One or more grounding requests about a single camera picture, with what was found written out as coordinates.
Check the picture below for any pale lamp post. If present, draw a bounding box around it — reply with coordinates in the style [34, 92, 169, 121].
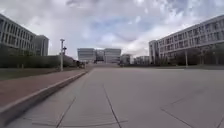
[59, 38, 68, 72]

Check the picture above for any long grey building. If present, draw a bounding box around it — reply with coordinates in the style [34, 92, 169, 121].
[0, 13, 50, 57]

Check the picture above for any grass lawn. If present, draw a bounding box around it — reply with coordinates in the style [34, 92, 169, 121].
[0, 67, 80, 81]

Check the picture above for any grey concrete pavement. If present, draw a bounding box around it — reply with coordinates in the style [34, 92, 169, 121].
[4, 64, 224, 128]

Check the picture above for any pale glass-fronted building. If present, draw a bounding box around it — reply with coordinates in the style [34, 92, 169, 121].
[77, 47, 122, 65]

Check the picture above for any grey stone kerb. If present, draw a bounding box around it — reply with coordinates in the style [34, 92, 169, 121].
[0, 70, 90, 128]

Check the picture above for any low building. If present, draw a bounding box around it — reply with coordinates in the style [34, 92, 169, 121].
[119, 53, 151, 66]

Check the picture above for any row of small trees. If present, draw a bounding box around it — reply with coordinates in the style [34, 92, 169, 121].
[156, 44, 224, 67]

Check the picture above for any red brick path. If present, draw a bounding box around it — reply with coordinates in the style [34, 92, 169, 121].
[0, 68, 88, 108]

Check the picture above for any dark green hedge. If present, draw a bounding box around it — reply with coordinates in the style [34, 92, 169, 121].
[0, 54, 76, 70]

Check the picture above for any long white building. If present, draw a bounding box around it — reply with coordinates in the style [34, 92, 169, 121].
[148, 14, 224, 66]

